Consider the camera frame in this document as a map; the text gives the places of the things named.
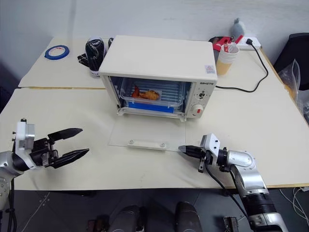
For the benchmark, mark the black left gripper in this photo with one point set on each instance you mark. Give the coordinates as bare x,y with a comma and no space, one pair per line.
39,152

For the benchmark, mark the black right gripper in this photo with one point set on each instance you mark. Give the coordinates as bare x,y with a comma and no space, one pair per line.
205,158

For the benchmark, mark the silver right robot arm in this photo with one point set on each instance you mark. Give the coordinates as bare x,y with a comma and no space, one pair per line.
251,178

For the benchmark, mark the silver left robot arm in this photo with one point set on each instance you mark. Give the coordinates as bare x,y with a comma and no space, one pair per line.
7,164

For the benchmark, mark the large white oven knob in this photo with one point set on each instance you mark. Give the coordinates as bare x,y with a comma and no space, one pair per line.
198,110

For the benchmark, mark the glass oven door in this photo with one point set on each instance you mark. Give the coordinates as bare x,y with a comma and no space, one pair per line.
149,131

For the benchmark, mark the clear plastic food container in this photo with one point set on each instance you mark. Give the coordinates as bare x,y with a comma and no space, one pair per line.
173,94

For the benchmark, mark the fried food piece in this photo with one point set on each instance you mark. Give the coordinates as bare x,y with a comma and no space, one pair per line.
149,94

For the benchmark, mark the white toaster oven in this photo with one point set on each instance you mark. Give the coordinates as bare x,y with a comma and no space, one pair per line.
157,55

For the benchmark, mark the blue tape strip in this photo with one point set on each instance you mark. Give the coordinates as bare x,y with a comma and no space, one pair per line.
149,107

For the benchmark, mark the dark rounded shape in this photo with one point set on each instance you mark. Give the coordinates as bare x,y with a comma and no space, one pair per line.
188,217
126,218

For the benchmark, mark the black binder clips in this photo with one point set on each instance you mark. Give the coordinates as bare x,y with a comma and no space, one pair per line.
83,59

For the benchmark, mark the blue tape roll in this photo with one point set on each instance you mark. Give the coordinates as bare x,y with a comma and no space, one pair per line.
48,54

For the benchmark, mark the white and tan paper cup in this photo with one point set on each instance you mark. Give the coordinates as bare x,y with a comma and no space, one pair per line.
225,61

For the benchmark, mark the red pen in cup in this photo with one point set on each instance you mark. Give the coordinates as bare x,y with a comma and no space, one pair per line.
226,46

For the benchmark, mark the red tape dispenser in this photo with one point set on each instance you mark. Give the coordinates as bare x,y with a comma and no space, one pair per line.
220,42

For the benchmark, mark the white power strip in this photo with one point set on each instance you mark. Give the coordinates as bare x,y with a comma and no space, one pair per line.
251,43

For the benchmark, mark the clear plastic bag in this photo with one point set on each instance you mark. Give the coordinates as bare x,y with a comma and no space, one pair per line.
293,79

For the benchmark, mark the grey plush toy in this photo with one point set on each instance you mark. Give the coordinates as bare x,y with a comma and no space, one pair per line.
237,27

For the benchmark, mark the black chair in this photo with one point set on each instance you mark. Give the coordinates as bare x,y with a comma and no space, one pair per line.
297,48

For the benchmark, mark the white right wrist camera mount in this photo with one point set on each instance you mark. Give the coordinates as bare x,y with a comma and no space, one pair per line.
212,142

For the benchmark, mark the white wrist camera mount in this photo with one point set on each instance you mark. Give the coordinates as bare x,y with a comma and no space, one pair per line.
212,142
24,131

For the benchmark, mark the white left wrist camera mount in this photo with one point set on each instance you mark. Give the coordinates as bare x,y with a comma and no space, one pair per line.
24,131

